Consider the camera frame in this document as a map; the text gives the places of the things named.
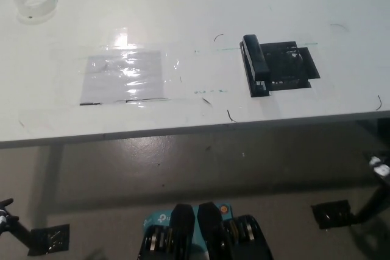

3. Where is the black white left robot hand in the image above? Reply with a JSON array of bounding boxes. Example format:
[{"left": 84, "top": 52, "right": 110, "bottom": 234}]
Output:
[{"left": 0, "top": 198, "right": 20, "bottom": 237}]

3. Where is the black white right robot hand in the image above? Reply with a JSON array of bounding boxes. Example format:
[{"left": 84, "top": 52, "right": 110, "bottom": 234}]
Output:
[{"left": 369, "top": 155, "right": 390, "bottom": 185}]

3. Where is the black desk leg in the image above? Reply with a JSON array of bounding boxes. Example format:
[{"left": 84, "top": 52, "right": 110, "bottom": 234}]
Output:
[
  {"left": 7, "top": 219, "right": 42, "bottom": 247},
  {"left": 353, "top": 176, "right": 390, "bottom": 223}
]

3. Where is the black ribbed robot body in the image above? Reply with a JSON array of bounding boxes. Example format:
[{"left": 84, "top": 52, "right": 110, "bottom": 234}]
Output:
[{"left": 136, "top": 202, "right": 274, "bottom": 260}]

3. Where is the teal network device box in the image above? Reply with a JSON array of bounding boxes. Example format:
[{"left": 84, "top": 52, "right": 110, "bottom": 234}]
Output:
[{"left": 142, "top": 202, "right": 234, "bottom": 244}]

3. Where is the taped clear plastic sheet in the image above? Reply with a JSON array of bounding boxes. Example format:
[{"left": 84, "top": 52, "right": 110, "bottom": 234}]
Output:
[{"left": 79, "top": 50, "right": 168, "bottom": 106}]

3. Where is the clear tape roll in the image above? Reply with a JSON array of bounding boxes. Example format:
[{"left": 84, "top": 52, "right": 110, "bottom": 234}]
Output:
[{"left": 13, "top": 0, "right": 59, "bottom": 25}]

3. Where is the clear adhesive film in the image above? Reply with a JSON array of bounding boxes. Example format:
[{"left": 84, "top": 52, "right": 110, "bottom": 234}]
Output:
[{"left": 50, "top": 27, "right": 183, "bottom": 109}]

